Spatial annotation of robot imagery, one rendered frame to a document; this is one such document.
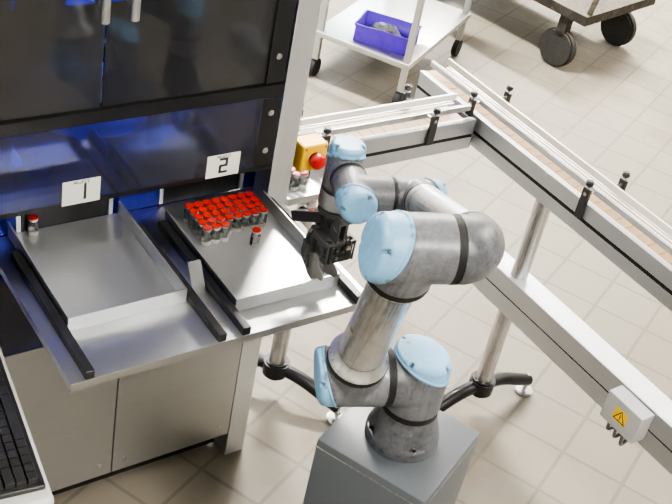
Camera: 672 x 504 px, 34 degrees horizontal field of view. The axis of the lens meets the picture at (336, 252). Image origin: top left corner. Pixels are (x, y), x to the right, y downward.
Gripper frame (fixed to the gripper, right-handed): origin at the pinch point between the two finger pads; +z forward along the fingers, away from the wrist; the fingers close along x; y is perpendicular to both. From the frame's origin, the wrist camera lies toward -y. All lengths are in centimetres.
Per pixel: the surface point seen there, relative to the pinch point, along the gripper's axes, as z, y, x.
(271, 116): -20.9, -31.7, 4.2
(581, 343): 36, 14, 85
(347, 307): 3.9, 8.5, 4.2
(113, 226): 3.9, -34.9, -31.3
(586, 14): 59, -192, 296
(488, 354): 66, -15, 86
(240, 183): 2.1, -39.1, 3.5
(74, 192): -10, -32, -42
